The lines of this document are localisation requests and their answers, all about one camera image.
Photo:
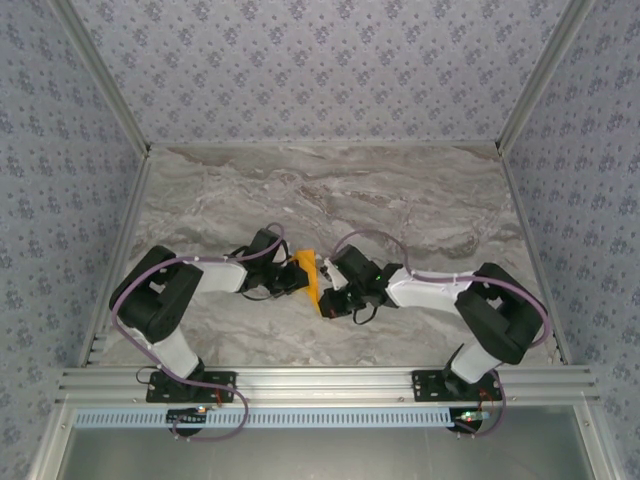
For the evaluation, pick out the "orange square paper sheet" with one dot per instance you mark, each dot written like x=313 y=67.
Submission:
x=312 y=285

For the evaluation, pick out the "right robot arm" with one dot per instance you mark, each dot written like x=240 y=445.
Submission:
x=500 y=325

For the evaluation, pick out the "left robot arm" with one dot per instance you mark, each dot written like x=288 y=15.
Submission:
x=150 y=320

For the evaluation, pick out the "grey metal panel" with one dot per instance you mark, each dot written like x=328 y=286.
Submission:
x=320 y=455

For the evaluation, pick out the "small black controller board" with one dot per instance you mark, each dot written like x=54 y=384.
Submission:
x=182 y=416
x=465 y=425

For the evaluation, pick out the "aluminium mounting rail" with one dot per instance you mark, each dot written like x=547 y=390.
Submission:
x=320 y=385

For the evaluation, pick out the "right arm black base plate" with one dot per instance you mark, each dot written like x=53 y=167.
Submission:
x=425 y=387

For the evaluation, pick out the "aluminium table end rail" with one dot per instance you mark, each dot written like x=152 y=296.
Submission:
x=325 y=144

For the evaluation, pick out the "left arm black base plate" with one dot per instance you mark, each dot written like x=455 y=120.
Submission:
x=225 y=395

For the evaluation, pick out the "aluminium table side rail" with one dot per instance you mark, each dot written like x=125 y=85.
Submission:
x=121 y=250
x=533 y=250

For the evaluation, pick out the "aluminium frame post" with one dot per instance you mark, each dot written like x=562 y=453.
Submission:
x=102 y=75
x=543 y=75

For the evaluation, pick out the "aluminium frame leg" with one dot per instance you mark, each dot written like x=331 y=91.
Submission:
x=55 y=450
x=600 y=450

